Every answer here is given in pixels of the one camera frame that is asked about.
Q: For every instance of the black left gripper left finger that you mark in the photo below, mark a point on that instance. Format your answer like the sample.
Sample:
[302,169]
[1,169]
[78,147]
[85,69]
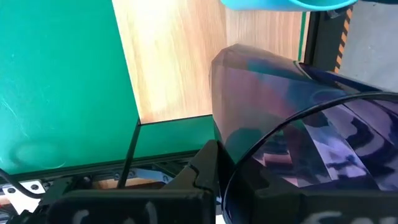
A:
[208,168]

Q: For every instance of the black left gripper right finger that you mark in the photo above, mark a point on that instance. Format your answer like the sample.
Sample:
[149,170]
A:
[245,186]

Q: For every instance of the purple translucent cup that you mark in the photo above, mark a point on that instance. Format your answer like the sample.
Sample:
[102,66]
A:
[264,102]

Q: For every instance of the light blue faceted mug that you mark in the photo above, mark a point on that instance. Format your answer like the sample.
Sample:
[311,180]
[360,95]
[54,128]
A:
[280,4]

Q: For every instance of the black metal shelf leg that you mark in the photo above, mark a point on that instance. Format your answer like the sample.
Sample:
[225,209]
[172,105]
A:
[129,155]

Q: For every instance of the orange black hazard tape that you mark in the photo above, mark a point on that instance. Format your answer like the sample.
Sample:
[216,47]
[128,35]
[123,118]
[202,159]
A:
[342,40]

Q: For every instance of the white mounting plate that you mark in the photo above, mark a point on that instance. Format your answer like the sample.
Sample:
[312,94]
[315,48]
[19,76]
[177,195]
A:
[21,203]

